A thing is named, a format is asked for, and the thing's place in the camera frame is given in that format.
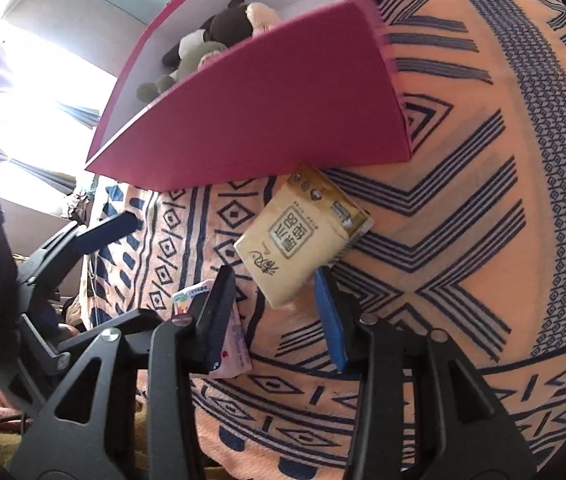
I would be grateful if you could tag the pink cardboard box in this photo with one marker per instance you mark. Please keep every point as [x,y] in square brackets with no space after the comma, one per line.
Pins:
[288,110]

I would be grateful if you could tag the beige tissue packet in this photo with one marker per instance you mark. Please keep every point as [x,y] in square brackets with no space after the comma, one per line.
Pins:
[293,240]

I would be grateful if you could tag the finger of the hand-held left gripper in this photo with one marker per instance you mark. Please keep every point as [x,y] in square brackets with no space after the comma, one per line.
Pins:
[108,232]
[45,335]

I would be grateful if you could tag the pink white small packet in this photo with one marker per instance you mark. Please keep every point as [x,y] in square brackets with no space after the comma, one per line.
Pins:
[235,355]

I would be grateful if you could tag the orange patterned blanket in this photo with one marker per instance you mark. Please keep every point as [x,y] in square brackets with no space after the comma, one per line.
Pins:
[463,210]

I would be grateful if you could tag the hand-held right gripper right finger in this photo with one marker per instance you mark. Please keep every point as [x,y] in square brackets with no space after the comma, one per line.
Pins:
[330,320]

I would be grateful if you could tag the dark brown cream plush toy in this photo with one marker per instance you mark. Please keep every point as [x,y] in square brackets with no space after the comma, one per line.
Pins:
[223,22]

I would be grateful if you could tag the bright window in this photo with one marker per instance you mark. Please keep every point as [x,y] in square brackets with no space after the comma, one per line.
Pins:
[38,75]

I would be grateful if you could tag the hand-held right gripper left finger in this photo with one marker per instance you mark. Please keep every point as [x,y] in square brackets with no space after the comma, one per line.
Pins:
[218,320]

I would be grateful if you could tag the green plush toy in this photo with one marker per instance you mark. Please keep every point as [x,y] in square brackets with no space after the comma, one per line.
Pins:
[193,55]

